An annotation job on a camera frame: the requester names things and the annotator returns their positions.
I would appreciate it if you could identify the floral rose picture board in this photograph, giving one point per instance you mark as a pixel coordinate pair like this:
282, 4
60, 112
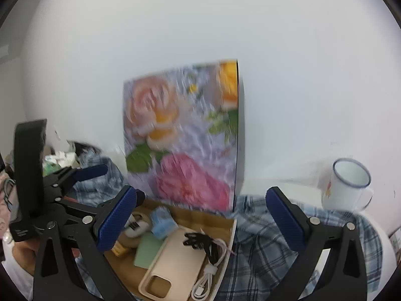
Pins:
181, 131

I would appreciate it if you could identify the white sleeve forearm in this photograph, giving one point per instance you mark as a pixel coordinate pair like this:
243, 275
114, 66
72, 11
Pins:
17, 280

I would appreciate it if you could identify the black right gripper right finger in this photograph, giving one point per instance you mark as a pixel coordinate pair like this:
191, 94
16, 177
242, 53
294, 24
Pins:
344, 274

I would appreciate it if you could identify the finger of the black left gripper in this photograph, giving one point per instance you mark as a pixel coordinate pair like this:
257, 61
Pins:
65, 178
75, 209

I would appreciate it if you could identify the gold blue cigarette pack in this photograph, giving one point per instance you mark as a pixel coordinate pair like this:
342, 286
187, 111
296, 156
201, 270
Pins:
120, 250

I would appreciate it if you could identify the beige phone case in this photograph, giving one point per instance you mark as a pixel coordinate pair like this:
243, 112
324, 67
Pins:
174, 270

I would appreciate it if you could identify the blue plaid shirt cloth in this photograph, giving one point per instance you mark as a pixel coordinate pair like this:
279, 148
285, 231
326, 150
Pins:
261, 255

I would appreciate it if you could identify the white enamel mug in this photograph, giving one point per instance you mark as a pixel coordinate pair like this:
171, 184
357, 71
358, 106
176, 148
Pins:
349, 187

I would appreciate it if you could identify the blue tissue packet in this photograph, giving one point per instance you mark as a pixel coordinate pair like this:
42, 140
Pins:
162, 223

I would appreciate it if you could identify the person left hand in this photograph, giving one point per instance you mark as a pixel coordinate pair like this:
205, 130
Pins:
25, 254

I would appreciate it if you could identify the green cloth square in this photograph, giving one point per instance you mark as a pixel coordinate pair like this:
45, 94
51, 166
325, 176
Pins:
147, 250

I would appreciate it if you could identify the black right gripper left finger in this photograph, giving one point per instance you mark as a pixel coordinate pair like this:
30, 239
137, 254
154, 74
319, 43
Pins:
57, 276

